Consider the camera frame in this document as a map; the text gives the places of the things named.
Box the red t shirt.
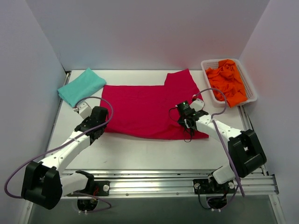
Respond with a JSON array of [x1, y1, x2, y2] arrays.
[[100, 69, 208, 140]]

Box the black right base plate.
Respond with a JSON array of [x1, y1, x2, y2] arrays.
[[192, 178, 235, 195]]

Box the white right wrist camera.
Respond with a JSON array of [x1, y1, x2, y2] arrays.
[[190, 95, 205, 111]]

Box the orange t shirts pile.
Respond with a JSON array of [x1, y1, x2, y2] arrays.
[[206, 59, 248, 107]]

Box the white plastic basket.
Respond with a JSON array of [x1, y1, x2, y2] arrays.
[[201, 59, 257, 107]]

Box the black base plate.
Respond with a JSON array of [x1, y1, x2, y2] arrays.
[[192, 178, 235, 195], [68, 180, 110, 196]]

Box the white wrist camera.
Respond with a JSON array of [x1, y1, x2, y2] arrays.
[[73, 101, 92, 119], [190, 95, 205, 111]]

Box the folded teal t shirt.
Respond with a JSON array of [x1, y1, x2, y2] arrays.
[[57, 68, 107, 108]]

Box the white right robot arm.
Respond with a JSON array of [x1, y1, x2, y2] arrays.
[[175, 101, 267, 193]]

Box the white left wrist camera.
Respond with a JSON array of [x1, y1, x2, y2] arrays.
[[73, 101, 92, 119]]

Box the aluminium frame rails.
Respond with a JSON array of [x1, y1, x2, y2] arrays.
[[18, 72, 288, 224]]

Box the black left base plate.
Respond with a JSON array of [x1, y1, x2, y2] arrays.
[[68, 180, 110, 196]]

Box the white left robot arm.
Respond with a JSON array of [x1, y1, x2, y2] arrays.
[[21, 106, 108, 210]]

